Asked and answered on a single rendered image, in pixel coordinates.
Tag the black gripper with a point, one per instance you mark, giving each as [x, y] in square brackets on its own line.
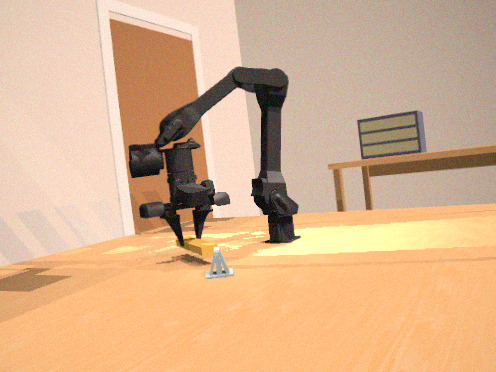
[167, 211]

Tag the yellow bar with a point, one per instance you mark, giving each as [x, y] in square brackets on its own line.
[197, 246]

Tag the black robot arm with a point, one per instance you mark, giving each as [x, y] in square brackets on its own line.
[268, 190]

